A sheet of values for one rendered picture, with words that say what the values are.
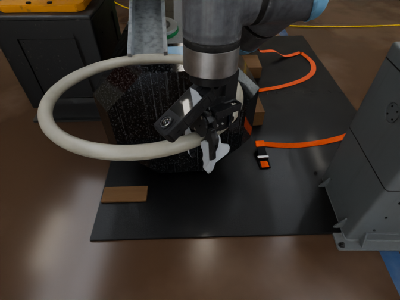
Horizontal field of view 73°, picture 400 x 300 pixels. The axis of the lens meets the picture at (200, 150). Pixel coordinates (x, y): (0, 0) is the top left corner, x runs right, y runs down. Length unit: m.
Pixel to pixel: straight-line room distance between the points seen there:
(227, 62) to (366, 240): 1.36
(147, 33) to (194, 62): 0.61
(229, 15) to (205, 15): 0.03
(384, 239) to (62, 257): 1.59
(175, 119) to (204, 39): 0.13
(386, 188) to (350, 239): 0.41
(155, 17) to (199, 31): 0.69
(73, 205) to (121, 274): 0.51
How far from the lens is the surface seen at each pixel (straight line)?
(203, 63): 0.42
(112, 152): 0.51
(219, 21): 0.40
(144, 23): 1.07
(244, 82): 1.30
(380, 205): 1.37
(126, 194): 1.60
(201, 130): 0.49
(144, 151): 0.50
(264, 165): 1.73
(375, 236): 1.63
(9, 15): 2.00
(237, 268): 1.40
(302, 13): 0.47
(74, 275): 1.49
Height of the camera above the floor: 1.30
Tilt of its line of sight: 46 degrees down
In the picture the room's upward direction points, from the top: straight up
